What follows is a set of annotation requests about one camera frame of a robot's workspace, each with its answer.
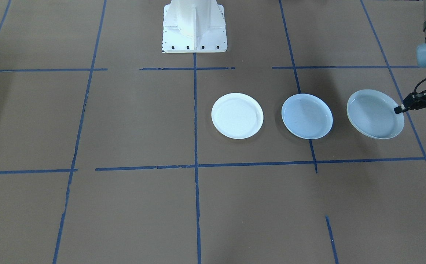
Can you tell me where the pale grey-blue plate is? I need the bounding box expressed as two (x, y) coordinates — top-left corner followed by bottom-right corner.
(346, 89), (405, 139)

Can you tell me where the white plate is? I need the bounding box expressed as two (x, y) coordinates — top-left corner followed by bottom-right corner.
(211, 93), (264, 140)

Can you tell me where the blue plate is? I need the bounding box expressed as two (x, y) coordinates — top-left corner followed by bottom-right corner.
(281, 93), (333, 140)

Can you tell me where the white metal stand base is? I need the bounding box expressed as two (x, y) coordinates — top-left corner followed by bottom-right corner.
(162, 0), (228, 54)

